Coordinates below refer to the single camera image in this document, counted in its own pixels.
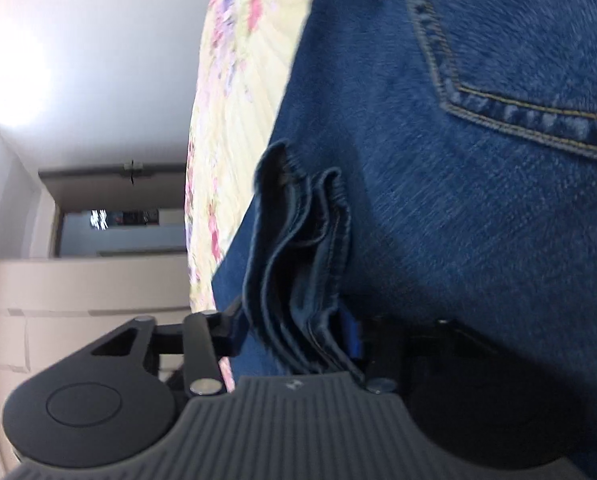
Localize dark brown door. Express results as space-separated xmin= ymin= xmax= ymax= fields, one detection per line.
xmin=38 ymin=162 xmax=187 ymax=212

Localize blue denim jeans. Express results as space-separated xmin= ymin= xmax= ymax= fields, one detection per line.
xmin=210 ymin=0 xmax=597 ymax=480

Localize beige wardrobe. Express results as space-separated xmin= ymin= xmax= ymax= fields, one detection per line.
xmin=0 ymin=254 xmax=189 ymax=478

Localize floral yellow bed quilt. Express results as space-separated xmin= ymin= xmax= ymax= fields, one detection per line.
xmin=183 ymin=0 xmax=330 ymax=316

